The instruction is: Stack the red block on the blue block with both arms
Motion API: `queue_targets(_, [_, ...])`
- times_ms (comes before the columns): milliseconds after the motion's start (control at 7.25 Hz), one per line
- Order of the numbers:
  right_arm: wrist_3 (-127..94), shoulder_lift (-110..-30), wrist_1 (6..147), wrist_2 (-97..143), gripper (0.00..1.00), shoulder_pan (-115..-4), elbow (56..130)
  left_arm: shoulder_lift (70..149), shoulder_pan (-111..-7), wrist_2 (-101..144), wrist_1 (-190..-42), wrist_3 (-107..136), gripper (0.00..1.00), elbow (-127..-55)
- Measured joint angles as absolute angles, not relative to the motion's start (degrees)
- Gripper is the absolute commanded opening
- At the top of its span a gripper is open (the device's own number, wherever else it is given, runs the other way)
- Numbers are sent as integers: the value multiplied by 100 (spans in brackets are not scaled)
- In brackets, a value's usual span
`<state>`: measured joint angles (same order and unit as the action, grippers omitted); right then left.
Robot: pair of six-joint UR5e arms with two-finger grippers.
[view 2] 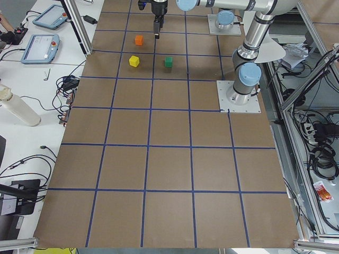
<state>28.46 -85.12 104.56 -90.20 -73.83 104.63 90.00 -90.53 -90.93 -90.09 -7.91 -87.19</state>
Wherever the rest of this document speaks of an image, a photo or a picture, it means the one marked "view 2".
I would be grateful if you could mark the black power adapter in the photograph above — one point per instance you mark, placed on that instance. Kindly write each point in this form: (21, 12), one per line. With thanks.
(89, 19)

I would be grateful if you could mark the brown gridded paper mat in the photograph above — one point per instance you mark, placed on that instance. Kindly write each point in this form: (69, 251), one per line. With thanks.
(148, 160)

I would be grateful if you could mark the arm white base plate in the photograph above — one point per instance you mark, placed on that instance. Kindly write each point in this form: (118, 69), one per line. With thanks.
(231, 102)
(216, 28)

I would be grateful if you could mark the white power strip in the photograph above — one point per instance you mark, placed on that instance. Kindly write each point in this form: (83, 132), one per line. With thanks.
(309, 133)

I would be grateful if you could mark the crumpled white papers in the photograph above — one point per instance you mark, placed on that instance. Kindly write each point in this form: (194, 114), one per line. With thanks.
(295, 54)

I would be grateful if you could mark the red snack packet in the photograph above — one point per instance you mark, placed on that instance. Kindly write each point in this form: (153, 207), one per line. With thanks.
(322, 192)

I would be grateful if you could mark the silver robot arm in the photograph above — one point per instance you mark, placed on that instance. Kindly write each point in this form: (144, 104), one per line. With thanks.
(226, 19)
(248, 73)

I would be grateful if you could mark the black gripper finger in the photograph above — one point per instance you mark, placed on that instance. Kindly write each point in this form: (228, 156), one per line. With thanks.
(156, 27)
(161, 21)

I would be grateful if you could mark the green wooden block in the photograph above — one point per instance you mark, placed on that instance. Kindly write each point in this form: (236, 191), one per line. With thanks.
(168, 62)

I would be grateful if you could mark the far teach pendant tablet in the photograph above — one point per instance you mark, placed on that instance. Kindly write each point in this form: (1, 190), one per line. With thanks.
(52, 18)

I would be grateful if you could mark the yellow wooden block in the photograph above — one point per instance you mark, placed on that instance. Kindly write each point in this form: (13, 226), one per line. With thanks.
(134, 61)

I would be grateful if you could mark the orange wooden block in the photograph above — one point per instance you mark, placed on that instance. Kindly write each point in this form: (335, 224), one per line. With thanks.
(139, 40)

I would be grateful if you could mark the black camera stand base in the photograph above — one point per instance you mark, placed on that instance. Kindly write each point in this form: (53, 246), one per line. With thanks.
(19, 197)

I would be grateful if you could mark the near teach pendant tablet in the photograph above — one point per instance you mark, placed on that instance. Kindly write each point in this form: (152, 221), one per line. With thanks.
(41, 49)

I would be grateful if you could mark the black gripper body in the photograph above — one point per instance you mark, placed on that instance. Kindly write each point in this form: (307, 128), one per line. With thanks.
(159, 8)

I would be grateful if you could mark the white cylindrical bottle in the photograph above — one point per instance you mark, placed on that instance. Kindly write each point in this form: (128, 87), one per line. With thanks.
(18, 107)

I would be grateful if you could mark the teach pendant tablet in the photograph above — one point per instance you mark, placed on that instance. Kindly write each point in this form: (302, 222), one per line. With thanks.
(52, 18)
(41, 49)

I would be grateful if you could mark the aluminium frame post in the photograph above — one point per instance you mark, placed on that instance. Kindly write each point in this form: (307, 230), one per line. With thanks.
(77, 24)

